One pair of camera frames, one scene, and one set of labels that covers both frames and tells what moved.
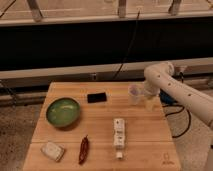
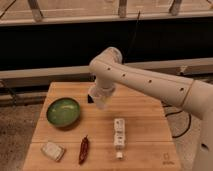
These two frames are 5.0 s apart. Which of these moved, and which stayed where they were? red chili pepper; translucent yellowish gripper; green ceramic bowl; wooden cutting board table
Moved: translucent yellowish gripper
Stayed: wooden cutting board table; green ceramic bowl; red chili pepper
